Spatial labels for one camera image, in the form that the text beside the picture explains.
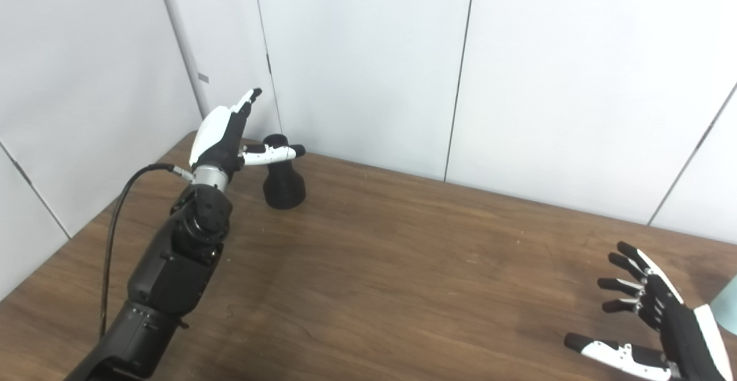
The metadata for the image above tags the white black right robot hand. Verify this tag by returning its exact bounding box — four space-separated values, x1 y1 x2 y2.
564 241 737 381

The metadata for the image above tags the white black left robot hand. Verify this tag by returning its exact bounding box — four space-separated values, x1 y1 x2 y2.
189 87 306 192

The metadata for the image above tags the light-blue hose piece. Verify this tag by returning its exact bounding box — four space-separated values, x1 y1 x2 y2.
711 275 737 336

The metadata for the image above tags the black flared nozzle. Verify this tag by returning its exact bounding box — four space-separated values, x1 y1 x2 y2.
262 134 307 209

